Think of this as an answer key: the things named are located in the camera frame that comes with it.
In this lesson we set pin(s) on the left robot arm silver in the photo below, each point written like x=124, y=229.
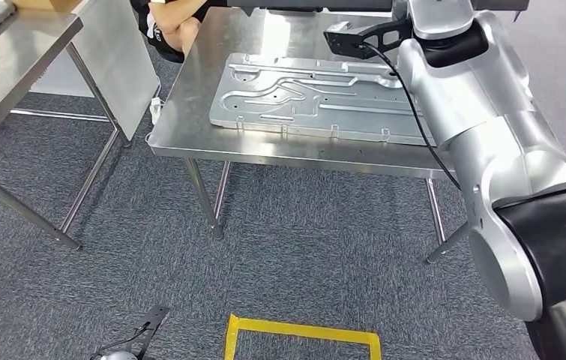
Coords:
x=116, y=356

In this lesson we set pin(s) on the yellow floor tape square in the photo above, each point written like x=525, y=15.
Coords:
x=302, y=330

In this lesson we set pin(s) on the white power strip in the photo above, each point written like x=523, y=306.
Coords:
x=156, y=110

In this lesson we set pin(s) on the stamped metal plate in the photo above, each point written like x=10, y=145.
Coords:
x=312, y=99

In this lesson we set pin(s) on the black plastic panel part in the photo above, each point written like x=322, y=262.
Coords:
x=312, y=4

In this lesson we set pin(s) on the stainless steel table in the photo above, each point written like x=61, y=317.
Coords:
x=14, y=74

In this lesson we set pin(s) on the person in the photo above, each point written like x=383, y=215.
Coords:
x=173, y=25

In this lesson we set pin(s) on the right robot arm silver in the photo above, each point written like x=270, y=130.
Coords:
x=486, y=124

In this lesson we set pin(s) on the stainless steel workbench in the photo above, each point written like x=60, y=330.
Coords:
x=188, y=124

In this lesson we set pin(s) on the white partition board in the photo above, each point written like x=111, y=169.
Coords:
x=114, y=64

